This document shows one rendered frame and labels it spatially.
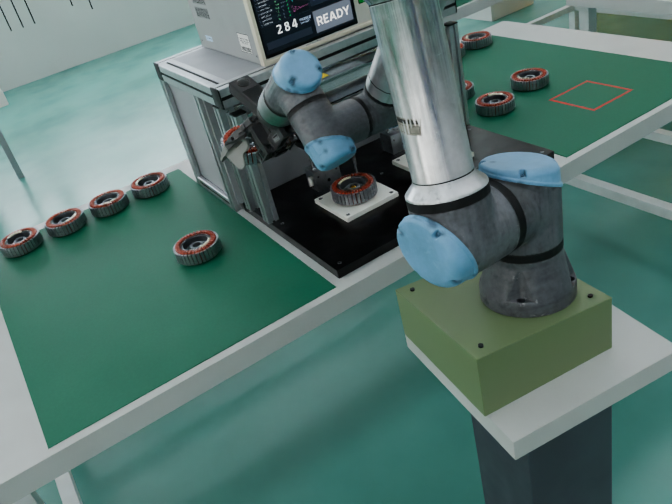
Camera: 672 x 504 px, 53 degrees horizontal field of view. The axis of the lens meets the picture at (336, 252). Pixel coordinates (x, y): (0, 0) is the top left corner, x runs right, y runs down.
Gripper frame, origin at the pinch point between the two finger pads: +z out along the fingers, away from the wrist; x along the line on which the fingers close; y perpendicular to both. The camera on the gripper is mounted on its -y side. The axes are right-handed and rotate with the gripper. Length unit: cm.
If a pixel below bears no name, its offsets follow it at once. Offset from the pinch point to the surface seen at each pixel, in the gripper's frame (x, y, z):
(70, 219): -29, -20, 65
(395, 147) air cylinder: 46, 12, 23
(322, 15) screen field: 33.7, -20.1, 0.9
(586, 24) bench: 190, -3, 68
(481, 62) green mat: 112, -4, 49
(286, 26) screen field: 24.1, -20.9, 1.2
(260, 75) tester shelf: 13.3, -14.0, 4.2
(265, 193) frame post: 6.1, 7.1, 20.4
